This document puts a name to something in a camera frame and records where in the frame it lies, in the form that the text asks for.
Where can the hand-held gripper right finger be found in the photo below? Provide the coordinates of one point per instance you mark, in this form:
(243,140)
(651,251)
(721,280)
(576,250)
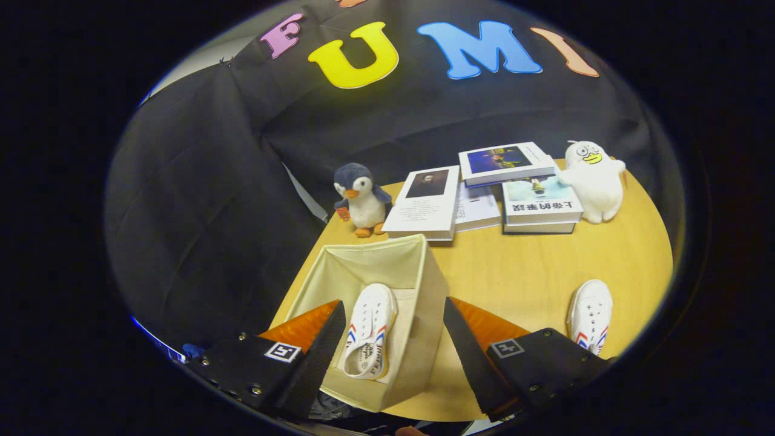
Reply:
(469,363)

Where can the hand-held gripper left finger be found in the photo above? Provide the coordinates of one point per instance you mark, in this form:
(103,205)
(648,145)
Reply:
(318,366)

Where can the beige fabric storage box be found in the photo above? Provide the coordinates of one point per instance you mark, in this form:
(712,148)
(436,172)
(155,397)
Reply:
(418,351)

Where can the white canvas shoe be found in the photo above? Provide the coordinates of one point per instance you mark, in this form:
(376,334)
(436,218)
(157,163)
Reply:
(590,312)
(369,321)

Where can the dark cloth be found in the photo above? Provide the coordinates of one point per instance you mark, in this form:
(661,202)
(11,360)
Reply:
(333,406)

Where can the thin white paper booklet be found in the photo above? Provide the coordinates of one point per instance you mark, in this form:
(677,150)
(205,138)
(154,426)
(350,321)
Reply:
(478,209)

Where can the blue and white object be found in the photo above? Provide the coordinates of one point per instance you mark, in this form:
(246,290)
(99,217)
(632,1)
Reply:
(160,342)

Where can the white portrait cover book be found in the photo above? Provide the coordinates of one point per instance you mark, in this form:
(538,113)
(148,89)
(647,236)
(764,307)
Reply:
(424,209)

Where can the grey penguin plush toy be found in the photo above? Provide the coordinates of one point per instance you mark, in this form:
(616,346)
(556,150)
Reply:
(364,203)

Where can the pale sky cover book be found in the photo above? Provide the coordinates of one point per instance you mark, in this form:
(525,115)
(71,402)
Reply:
(540,206)

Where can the blue photo cover book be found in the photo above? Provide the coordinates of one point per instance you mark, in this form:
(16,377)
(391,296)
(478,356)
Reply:
(502,162)

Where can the white duck plush toy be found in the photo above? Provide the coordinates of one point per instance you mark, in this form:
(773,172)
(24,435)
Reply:
(593,181)

